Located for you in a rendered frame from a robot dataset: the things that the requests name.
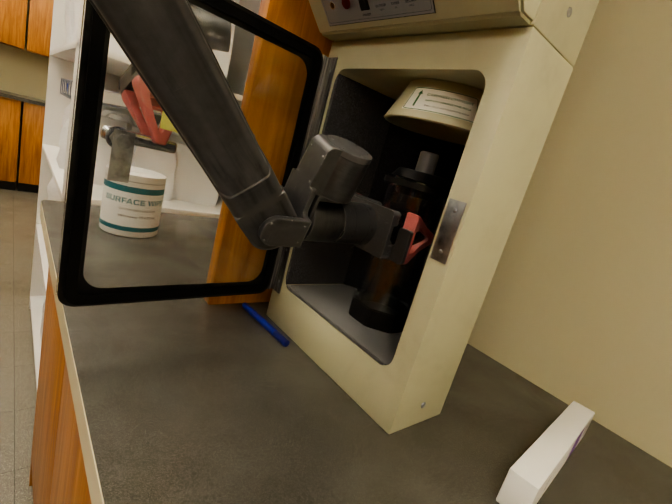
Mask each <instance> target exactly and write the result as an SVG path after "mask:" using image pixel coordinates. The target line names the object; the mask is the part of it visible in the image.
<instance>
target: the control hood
mask: <svg viewBox="0 0 672 504"><path fill-rule="evenodd" d="M308 1H309V3H310V6H311V9H312V12H313V15H314V17H315V20H316V23H317V26H318V29H319V31H320V33H321V34H322V36H324V37H326V38H328V39H330V40H332V41H333V40H346V39H358V38H370V37H383V36H395V35H408V34H420V33H432V32H445V31H457V30H470V29H482V28H494V27H507V26H519V25H529V24H530V23H532V21H534V18H535V16H536V13H537V10H538V7H539V4H540V1H541V0H434V5H435V11H436V13H432V14H424V15H416V16H408V17H400V18H392V19H384V20H377V21H369V22H361V23H353V24H345V25H337V26H329V23H328V20H327V17H326V14H325V11H324V8H323V5H322V2H321V0H308Z"/></svg>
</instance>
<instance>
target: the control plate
mask: <svg viewBox="0 0 672 504"><path fill-rule="evenodd" d="M330 1H333V2H334V4H335V9H334V10H333V9H331V7H330ZM349 1H350V8H349V9H345V8H344V7H343V6H342V0H321V2H322V5H323V8H324V11H325V14H326V17H327V20H328V23H329V26H337V25H345V24H353V23H361V22H369V21H377V20H384V19H392V18H400V17H408V16H416V15H424V14H432V13H436V11H435V5H434V0H368V4H369V7H370V10H364V11H361V8H360V5H359V1H358V0H349Z"/></svg>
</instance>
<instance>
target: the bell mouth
mask: <svg viewBox="0 0 672 504"><path fill-rule="evenodd" d="M483 92H484V91H483V90H480V89H477V88H474V87H471V86H468V85H464V84H460V83H455V82H450V81H444V80H437V79H416V80H413V81H411V82H410V84H409V85H408V86H407V87H406V89H405V90H404V91H403V92H402V94H401V95H400V96H399V97H398V99H397V100H396V101H395V102H394V104H393V105H392V106H391V108H390V109H389V110H388V111H387V113H386V114H385V115H384V118H385V120H387V121H388V122H390V123H392V124H394V125H396V126H399V127H401V128H404V129H407V130H409V131H412V132H415V133H419V134H422V135H425V136H429V137H432V138H436V139H440V140H443V141H448V142H452V143H456V144H461V145H465V146H466V143H467V140H468V137H469V134H470V131H471V128H472V125H473V122H474V119H475V116H476V113H477V110H478V107H479V104H480V101H481V98H482V95H483Z"/></svg>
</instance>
